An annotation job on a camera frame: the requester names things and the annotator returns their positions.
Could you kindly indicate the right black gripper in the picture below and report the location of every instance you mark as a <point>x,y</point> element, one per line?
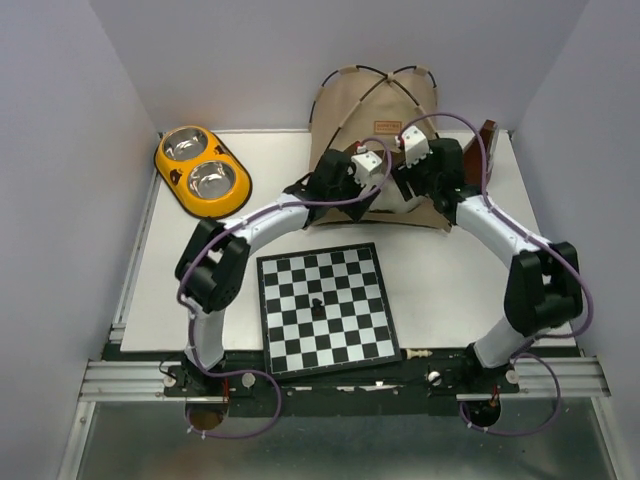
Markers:
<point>402,174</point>

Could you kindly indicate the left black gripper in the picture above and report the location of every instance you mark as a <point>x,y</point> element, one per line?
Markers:
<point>355,210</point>

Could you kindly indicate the beige fabric pet tent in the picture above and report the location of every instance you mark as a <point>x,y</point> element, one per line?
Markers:
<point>424,215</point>

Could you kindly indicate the black tent pole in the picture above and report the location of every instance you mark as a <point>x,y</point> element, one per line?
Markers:
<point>389,100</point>
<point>328,121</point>

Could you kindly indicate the steel pet bowl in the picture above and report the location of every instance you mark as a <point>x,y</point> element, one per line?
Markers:
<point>184,143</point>

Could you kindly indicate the white fluffy cushion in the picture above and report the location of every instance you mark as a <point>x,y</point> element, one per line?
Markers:
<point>390,200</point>

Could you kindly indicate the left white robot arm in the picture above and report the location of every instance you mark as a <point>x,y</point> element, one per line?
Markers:
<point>212,267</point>

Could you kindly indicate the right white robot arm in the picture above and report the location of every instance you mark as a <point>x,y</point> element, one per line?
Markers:
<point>542,292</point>

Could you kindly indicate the black chess piece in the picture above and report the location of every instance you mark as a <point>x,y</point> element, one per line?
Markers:
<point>317,308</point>

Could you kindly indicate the yellow double bowl holder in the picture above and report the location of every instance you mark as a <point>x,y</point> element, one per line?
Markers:
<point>175,175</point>

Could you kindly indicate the black white chessboard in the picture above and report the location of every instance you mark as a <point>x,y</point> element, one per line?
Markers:
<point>358,328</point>

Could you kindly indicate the white chess piece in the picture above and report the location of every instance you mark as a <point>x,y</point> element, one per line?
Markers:
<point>417,353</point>

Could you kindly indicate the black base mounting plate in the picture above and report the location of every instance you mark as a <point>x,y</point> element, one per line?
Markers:
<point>432,386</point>

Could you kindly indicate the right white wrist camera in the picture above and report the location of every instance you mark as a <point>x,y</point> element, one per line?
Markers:
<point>415,145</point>

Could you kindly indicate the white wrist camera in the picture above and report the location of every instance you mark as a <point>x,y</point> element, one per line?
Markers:
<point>415,145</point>
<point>367,166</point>

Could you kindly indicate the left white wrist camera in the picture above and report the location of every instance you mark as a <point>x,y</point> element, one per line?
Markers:
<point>367,166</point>

